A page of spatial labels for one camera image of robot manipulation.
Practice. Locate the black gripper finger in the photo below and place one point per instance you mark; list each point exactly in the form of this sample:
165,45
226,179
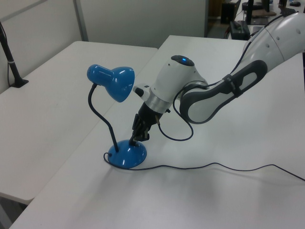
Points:
144,134
135,130

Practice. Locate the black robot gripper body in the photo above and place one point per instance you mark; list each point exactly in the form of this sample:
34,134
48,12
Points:
150,114

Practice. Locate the blue desk lamp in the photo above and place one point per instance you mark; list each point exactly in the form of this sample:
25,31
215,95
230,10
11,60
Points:
119,83

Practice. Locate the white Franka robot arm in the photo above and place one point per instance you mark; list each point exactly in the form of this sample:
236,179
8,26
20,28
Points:
214,95

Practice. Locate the grey partition panel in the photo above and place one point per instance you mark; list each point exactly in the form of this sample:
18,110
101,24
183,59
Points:
143,21

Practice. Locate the black box with green light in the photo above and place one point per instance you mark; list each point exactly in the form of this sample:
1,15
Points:
239,29

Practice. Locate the black computer tower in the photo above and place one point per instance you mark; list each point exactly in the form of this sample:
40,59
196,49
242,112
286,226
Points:
228,13

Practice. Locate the black pole with clamp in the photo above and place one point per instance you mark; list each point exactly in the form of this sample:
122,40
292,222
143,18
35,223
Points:
12,64

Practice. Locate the black monitor stand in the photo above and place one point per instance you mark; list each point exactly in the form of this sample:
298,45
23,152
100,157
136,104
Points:
249,10

